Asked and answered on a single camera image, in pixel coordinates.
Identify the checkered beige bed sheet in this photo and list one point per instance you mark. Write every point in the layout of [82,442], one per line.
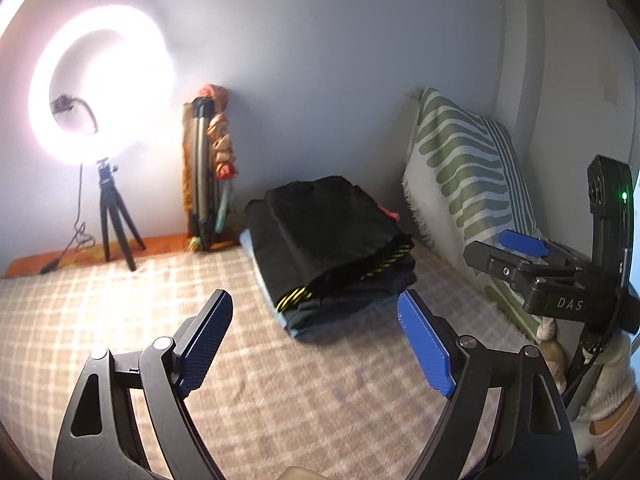
[349,400]

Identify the folded black garment yellow trim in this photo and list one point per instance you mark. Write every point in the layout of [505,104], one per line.
[263,229]

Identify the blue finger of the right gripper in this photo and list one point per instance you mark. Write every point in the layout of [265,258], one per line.
[524,244]

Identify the green striped white pillow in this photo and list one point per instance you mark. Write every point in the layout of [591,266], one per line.
[463,184]

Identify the black pants with pink tabs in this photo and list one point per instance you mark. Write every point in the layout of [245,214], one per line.
[333,228]

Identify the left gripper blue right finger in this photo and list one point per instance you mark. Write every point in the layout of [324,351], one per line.
[430,340]

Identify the folded metal stand with cloth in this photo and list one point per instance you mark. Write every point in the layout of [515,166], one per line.
[208,170]

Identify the bright ring light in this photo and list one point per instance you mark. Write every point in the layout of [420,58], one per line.
[102,86]

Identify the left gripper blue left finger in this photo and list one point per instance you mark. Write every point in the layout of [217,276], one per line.
[199,340]

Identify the black mini tripod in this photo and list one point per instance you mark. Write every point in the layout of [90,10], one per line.
[113,209]

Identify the right white gloved hand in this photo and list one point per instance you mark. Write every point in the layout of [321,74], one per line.
[605,386]

